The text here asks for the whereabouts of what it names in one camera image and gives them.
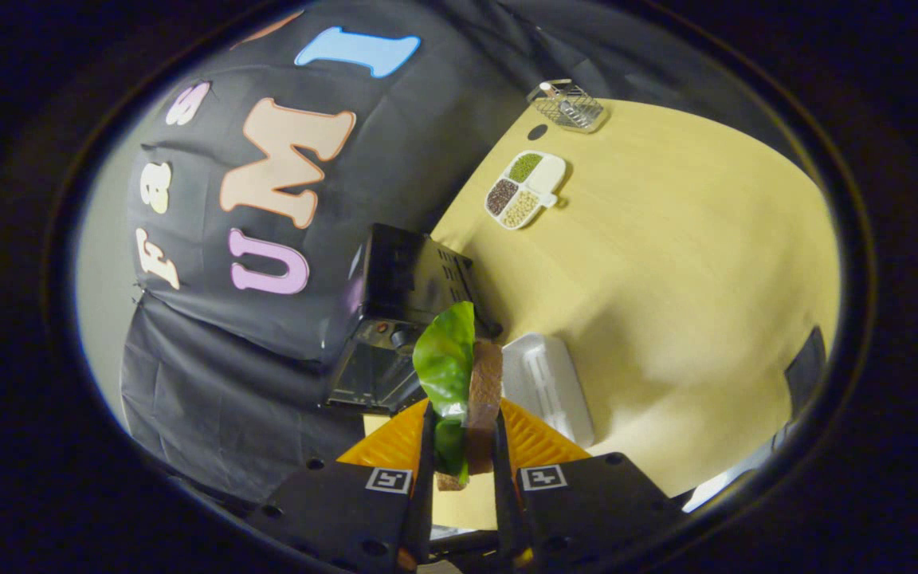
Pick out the wire mesh basket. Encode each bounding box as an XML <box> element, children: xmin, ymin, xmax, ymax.
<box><xmin>527</xmin><ymin>78</ymin><xmax>610</xmax><ymax>134</ymax></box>

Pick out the dark chair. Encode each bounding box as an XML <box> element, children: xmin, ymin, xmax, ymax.
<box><xmin>783</xmin><ymin>325</ymin><xmax>828</xmax><ymax>423</ymax></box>

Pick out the white ribbed plastic tray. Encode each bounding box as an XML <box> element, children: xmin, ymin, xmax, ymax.
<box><xmin>501</xmin><ymin>332</ymin><xmax>597</xmax><ymax>449</ymax></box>

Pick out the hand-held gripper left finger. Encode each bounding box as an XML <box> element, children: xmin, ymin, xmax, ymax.
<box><xmin>245</xmin><ymin>398</ymin><xmax>437</xmax><ymax>573</ymax></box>

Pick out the sandwich with lettuce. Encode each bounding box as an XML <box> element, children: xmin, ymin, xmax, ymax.
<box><xmin>413</xmin><ymin>301</ymin><xmax>505</xmax><ymax>492</ymax></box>

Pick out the black toaster oven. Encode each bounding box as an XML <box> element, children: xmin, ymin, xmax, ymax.
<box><xmin>324</xmin><ymin>223</ymin><xmax>504</xmax><ymax>415</ymax></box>

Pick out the black backdrop cloth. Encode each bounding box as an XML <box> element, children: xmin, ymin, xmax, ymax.
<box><xmin>120</xmin><ymin>0</ymin><xmax>794</xmax><ymax>505</ymax></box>

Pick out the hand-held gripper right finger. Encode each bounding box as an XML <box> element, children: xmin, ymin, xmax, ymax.
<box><xmin>492</xmin><ymin>397</ymin><xmax>691</xmax><ymax>572</ymax></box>

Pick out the white divided dish with beans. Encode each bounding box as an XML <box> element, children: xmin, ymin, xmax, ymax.
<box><xmin>484</xmin><ymin>151</ymin><xmax>568</xmax><ymax>231</ymax></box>

